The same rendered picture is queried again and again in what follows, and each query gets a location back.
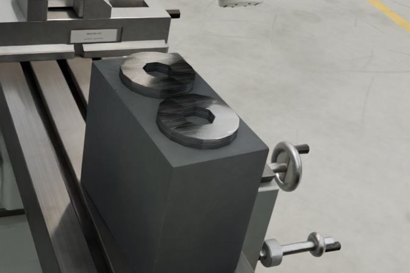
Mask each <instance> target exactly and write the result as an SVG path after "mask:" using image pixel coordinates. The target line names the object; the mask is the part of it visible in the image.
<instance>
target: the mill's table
mask: <svg viewBox="0 0 410 273"><path fill-rule="evenodd" d="M117 58H124V57H123V56H119V57H96V58H83V56H82V55H81V54H75V55H74V58H73V59H60V60H37V61H25V62H1V63H0V127H1V131H2V135H3V137H4V141H5V145H6V148H7V152H8V155H9V159H10V162H11V165H12V169H13V173H14V175H15V179H16V183H17V186H18V190H19V192H20V196H21V200H22V203H23V207H24V211H25V213H26V217H27V221H28V224H29V228H30V230H31V234H32V238H33V240H34V244H35V248H36V251H37V255H38V259H39V262H40V266H41V269H42V272H43V273H135V272H134V270H133V268H132V267H131V265H130V263H129V262H128V260H127V258H126V257H125V255H124V253H123V251H122V250H121V248H120V246H119V245H118V243H117V241H116V239H115V238H114V236H113V234H112V233H111V231H110V230H109V228H108V226H107V224H106V223H105V221H104V220H103V217H102V216H101V214H100V212H99V211H98V209H97V207H96V206H95V204H94V202H93V201H92V199H91V197H90V196H89V194H88V192H87V190H86V189H85V187H84V186H83V184H82V182H81V169H82V156H83V150H84V138H85V125H86V119H87V107H88V94H89V88H90V76H91V69H92V61H94V60H105V59H117ZM229 273H255V272H254V271H253V268H252V267H251V265H250V264H249V262H248V260H247V259H246V257H245V256H244V254H243V252H242V251H241V253H240V257H239V262H238V264H237V268H236V270H235V271H232V272H229Z"/></svg>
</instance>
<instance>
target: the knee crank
mask: <svg viewBox="0 0 410 273"><path fill-rule="evenodd" d="M340 248H341V244H340V242H338V241H335V242H334V240H333V238H332V237H330V236H329V237H326V238H324V237H322V235H321V234H320V233H319V232H312V233H310V234H309V236H308V238H307V241H302V242H298V243H292V244H285V245H280V243H279V242H278V241H277V240H276V239H274V238H272V239H265V240H264V243H263V245H262V249H261V253H260V256H259V259H258V261H260V262H261V263H262V265H263V266H264V267H266V268H270V267H274V266H279V265H280V264H281V262H282V257H283V256H286V255H293V254H298V253H303V252H310V253H311V255H312V256H314V257H321V256H322V255H323V254H324V253H325V252H333V251H338V250H340Z"/></svg>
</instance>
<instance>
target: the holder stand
mask: <svg viewBox="0 0 410 273"><path fill-rule="evenodd" d="M268 153H269V147H268V146H267V145H266V144H265V143H264V142H263V141H262V140H261V139H260V138H259V137H258V136H257V135H256V134H255V133H254V131H253V130H252V129H251V128H250V127H249V126H248V125H247V124H246V123H245V122H244V121H243V120H242V119H241V118H240V116H239V115H238V114H237V113H236V112H235V111H234V110H233V109H232V108H231V107H230V106H229V105H228V104H227V103H226V102H225V101H224V100H223V99H222V98H221V97H220V96H219V95H218V94H217V93H216V92H215V91H214V90H213V88H212V87H211V86H210V85H209V84H208V83H207V82H206V81H205V80H204V79H203V78H202V77H201V76H200V75H199V74H198V73H197V72H196V71H195V70H194V69H193V68H192V66H191V65H189V64H188V63H187V62H186V60H185V59H184V58H183V57H182V56H181V55H180V54H179V53H177V52H172V53H166V54H165V53H161V52H138V53H134V54H130V55H129V56H127V57H124V58H112V59H105V60H94V61H92V69H91V76H90V88H89V94H88V107H87V119H86V125H85V138H84V150H83V156H82V169H81V182H82V184H83V186H84V187H85V189H86V190H87V192H88V194H89V196H90V197H91V199H92V201H93V202H94V204H95V206H96V207H97V209H98V211H99V212H100V214H101V216H102V218H103V220H104V221H105V223H106V224H107V226H108V228H109V230H110V231H111V233H112V234H113V236H114V238H115V239H116V241H117V243H118V245H119V246H120V248H121V250H122V251H123V253H124V255H125V257H126V258H127V260H128V262H129V263H130V265H131V267H132V268H133V270H134V272H135V273H229V272H232V271H235V270H236V268H237V264H238V262H239V257H240V253H241V251H242V247H243V242H244V240H245V236H246V231H247V229H248V225H249V222H250V218H251V214H252V211H253V207H254V203H255V200H256V196H257V192H258V190H259V185H260V183H261V179H262V175H263V172H264V168H265V164H266V161H267V157H268Z"/></svg>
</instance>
